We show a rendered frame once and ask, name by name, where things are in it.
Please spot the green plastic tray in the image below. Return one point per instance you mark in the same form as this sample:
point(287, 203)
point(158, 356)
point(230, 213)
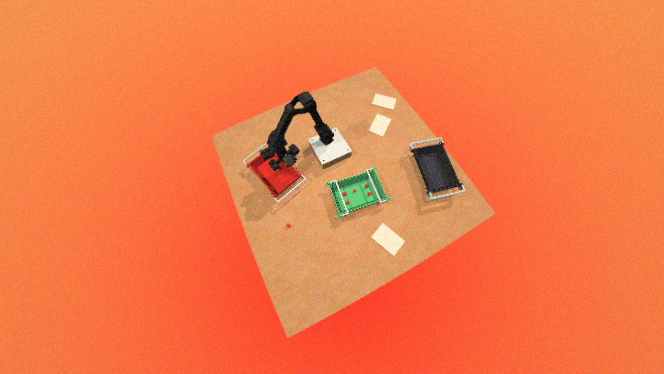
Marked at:
point(360, 198)

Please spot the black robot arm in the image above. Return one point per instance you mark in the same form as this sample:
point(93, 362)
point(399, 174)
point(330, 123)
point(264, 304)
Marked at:
point(276, 140)

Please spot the cream flat rectangular pad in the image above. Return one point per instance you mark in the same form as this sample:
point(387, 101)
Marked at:
point(379, 125)
point(388, 239)
point(384, 101)

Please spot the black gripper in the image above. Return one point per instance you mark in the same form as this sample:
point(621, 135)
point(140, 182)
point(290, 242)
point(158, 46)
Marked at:
point(293, 150)

